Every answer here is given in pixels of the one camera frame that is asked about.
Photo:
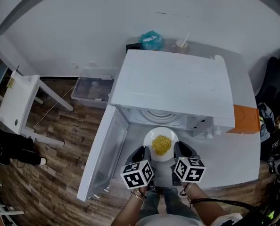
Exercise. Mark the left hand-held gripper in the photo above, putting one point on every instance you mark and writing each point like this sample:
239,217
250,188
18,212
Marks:
136,176

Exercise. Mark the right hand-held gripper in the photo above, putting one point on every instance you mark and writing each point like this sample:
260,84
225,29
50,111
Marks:
190,171

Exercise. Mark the white plate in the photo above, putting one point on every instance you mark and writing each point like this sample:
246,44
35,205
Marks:
149,138

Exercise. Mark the yellow food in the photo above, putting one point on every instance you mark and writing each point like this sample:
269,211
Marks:
161,145

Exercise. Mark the white microwave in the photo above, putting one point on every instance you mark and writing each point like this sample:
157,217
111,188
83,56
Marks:
173,79

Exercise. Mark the person's left forearm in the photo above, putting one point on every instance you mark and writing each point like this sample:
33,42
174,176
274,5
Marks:
128,211

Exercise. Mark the person's right forearm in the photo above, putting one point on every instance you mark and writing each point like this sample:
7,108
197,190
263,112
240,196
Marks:
206,204

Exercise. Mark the black shoulder bag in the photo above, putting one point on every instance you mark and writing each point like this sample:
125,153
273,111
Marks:
239,220

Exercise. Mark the person's grey trousers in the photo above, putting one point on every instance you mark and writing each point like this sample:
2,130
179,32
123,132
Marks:
173,204

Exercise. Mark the person's white shirt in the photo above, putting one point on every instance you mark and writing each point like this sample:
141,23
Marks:
168,221

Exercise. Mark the orange box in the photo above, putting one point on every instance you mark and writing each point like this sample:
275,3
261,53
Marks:
247,119

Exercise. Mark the clear plastic storage bin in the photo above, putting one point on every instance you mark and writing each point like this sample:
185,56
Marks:
93,93

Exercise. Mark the pile of clothes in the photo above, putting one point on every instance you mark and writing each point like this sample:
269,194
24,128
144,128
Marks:
266,121

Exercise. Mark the paper cup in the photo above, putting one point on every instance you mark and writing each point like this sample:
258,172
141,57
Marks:
180,48

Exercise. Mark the white stick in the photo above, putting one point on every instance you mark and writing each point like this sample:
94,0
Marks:
186,39

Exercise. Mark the teal plastic bag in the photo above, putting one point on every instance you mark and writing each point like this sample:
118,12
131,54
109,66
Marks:
151,41

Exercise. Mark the black office chair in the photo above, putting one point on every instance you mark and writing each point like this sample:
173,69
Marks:
276,79

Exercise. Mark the small white table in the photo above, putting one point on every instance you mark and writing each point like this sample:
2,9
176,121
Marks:
15,102

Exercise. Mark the white vase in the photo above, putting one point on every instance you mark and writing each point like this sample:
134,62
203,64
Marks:
17,74

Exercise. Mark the yellow packet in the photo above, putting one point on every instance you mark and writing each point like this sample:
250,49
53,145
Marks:
11,82

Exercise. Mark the white metal rack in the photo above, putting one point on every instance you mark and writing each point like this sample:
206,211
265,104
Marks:
1,206

